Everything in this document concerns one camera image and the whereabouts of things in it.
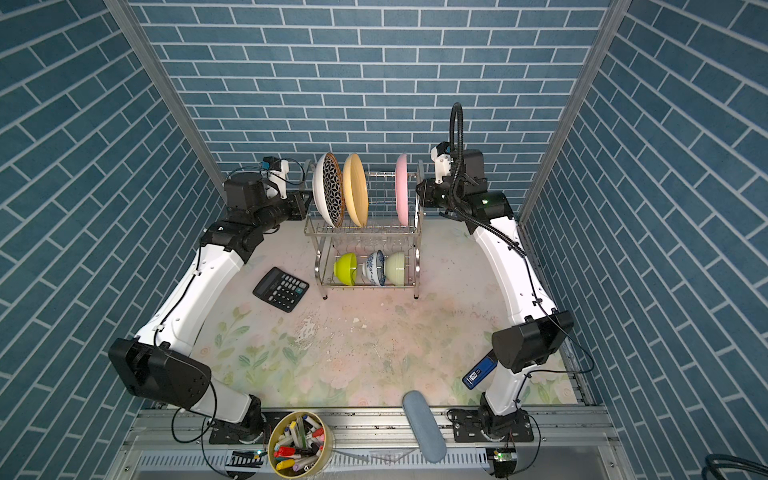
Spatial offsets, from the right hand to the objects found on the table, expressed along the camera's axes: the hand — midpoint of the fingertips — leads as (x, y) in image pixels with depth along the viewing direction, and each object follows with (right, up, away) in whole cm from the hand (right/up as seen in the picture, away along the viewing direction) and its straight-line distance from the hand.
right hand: (415, 183), depth 75 cm
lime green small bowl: (-21, -23, +16) cm, 35 cm away
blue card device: (+18, -50, +5) cm, 53 cm away
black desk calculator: (-43, -30, +23) cm, 58 cm away
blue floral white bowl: (-12, -22, +14) cm, 29 cm away
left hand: (-27, -2, 0) cm, 27 cm away
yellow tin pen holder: (-26, -59, -11) cm, 66 cm away
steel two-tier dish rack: (-9, -11, +24) cm, 28 cm away
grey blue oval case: (+3, -62, -3) cm, 62 cm away
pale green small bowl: (-5, -22, +14) cm, 27 cm away
